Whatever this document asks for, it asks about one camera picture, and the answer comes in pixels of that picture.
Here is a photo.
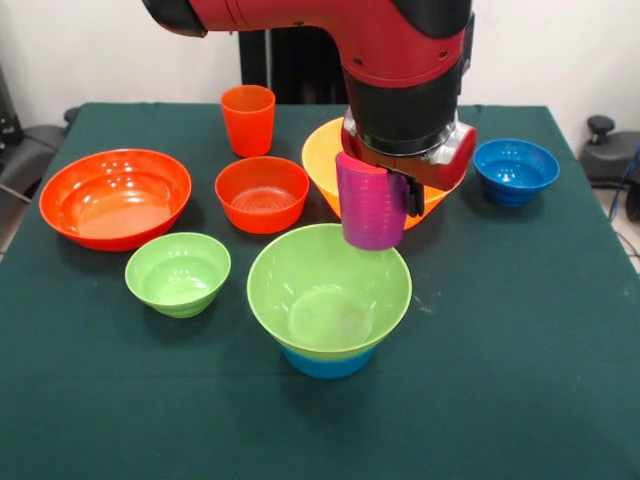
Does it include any black equipment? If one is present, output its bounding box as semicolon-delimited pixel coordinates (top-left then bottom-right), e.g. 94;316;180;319
0;62;24;149

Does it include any blue cable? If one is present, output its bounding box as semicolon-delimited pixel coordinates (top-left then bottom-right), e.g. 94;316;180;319
607;149;640;224

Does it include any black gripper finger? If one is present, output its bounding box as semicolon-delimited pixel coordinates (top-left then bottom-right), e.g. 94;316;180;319
405;175;427;218

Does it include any dark green table cloth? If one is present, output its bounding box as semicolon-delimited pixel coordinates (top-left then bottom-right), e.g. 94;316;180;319
0;102;640;480

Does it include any red plastic cup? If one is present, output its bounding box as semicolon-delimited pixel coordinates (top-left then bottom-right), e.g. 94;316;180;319
220;84;277;158

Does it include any black chair base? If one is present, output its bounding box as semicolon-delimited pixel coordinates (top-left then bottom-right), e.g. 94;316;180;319
579;114;640;189

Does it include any purple plastic cup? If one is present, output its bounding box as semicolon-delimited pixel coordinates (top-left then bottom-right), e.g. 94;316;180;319
334;152;407;252

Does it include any light blue plastic bowl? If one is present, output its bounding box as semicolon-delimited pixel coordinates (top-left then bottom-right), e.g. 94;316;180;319
280;344;377;380

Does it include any dark blue plastic bowl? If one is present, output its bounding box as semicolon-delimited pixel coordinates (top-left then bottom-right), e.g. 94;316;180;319
472;138;561;208

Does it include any large red plastic bowl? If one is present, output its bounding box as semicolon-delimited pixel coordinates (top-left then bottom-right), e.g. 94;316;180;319
38;148;193;253

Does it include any small green plastic bowl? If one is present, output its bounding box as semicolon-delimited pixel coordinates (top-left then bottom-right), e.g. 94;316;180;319
124;231;232;319

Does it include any large orange plastic bowl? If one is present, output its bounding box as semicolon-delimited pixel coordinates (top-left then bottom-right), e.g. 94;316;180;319
301;117;464;232

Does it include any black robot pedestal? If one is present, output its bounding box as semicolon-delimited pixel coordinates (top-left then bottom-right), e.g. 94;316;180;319
238;27;351;105

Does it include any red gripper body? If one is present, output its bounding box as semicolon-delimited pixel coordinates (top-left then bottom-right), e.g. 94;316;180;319
341;110;479;192

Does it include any small red plastic bowl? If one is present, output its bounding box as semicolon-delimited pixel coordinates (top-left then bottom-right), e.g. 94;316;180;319
214;155;311;235

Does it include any large green plastic bowl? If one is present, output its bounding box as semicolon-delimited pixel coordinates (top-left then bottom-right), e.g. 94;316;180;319
246;223;414;354

